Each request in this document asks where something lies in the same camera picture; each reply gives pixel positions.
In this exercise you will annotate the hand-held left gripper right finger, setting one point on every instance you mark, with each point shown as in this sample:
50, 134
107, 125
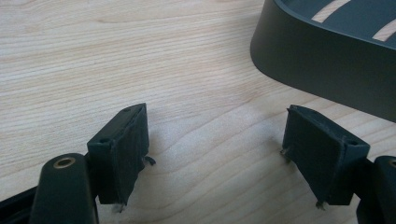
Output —
317, 155

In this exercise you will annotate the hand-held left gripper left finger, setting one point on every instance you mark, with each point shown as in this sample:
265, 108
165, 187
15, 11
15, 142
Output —
120, 161

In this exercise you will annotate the dark grey corner shelf tray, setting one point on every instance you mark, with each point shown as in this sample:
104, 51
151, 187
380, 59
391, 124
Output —
317, 62

